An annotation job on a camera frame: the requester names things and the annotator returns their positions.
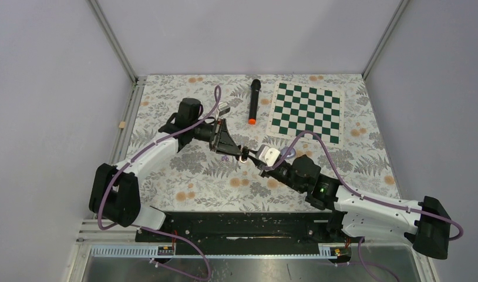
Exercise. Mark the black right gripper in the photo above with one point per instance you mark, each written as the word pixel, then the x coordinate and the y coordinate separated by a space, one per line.
pixel 257 162

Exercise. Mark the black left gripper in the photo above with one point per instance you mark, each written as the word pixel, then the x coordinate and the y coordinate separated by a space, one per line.
pixel 223 143

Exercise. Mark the black microphone orange end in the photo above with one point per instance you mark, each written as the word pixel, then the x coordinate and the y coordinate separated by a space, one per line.
pixel 254 97

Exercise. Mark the silver computer mouse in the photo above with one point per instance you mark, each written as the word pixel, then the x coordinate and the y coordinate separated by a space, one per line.
pixel 288 153

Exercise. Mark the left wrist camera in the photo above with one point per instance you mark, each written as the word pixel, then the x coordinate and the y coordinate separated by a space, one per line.
pixel 223 108

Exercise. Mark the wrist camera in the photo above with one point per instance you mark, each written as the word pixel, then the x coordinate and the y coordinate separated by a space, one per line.
pixel 268 155
pixel 223 108

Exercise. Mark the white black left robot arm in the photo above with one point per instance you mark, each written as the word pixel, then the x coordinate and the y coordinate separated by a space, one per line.
pixel 115 193

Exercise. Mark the green white chessboard mat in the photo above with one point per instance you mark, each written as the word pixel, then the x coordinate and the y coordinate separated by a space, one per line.
pixel 298 107

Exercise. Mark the black earbud charging case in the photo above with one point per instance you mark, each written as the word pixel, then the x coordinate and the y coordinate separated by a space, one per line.
pixel 244 154

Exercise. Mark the floral tablecloth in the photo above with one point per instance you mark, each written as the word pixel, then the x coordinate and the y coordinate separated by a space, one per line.
pixel 196 179

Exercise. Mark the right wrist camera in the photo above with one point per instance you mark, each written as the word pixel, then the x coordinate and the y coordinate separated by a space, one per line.
pixel 268 155

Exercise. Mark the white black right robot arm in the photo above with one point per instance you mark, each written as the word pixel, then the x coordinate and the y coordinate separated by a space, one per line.
pixel 423 224

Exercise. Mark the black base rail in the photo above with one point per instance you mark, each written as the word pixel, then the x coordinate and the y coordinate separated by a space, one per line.
pixel 269 233

